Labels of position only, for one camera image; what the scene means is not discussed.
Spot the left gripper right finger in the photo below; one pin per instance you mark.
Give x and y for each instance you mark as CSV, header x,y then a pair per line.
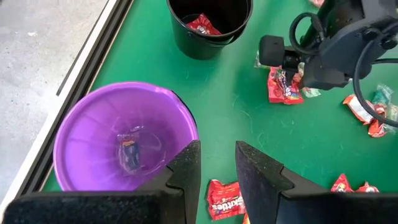
x,y
258,180

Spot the orange white-backed candy packet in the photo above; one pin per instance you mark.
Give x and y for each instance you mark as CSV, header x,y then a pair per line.
x,y
357,109

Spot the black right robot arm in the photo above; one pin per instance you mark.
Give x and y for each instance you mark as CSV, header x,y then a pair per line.
x,y
342,9

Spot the black plastic bucket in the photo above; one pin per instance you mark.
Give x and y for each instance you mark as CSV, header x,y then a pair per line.
x,y
199,46

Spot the clear blue candy packet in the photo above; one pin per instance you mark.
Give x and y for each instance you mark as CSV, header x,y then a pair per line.
x,y
383,93

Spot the green table mat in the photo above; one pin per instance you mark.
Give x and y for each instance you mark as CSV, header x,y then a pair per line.
x,y
248,124

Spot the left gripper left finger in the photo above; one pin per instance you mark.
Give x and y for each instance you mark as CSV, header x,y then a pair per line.
x,y
189,174

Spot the clear multicolour candy packet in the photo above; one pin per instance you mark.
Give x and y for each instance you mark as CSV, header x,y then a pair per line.
x,y
130,152

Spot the purple plastic bucket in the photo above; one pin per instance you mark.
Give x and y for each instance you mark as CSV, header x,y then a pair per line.
x,y
93,130

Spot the black table frame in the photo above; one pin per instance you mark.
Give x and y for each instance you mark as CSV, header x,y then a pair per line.
x,y
88,74

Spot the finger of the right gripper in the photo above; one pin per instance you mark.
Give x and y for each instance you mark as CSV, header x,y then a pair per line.
x,y
289,81

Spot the red Skittles candy packet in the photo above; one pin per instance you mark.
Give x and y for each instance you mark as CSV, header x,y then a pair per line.
x,y
224,199
276,90
203,26
342,186
367,188

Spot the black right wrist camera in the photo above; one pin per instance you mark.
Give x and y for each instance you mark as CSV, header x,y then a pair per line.
x,y
271,51

